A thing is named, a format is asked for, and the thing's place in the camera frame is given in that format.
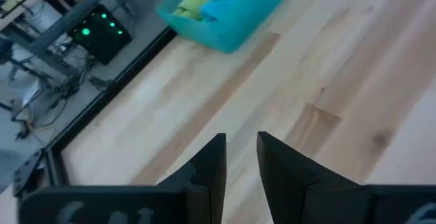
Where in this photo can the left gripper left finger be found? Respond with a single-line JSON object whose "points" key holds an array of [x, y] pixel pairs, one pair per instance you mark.
{"points": [[204, 190]]}

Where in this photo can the black aluminium table frame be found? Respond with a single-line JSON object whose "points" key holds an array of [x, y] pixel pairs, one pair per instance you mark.
{"points": [[112, 88]]}

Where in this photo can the teal translucent plastic basket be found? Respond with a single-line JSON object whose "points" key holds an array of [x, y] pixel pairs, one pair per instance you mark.
{"points": [[218, 36]]}

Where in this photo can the blue microfiber towel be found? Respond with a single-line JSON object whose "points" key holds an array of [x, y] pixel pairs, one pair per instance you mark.
{"points": [[245, 2]]}

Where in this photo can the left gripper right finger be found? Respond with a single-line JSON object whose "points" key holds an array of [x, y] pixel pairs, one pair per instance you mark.
{"points": [[306, 196]]}

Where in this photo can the black perforated computer case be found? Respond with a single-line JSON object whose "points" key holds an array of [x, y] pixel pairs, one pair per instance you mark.
{"points": [[98, 33]]}

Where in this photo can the grey metal desk frame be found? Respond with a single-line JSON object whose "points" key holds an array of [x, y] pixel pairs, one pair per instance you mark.
{"points": [[64, 19]]}

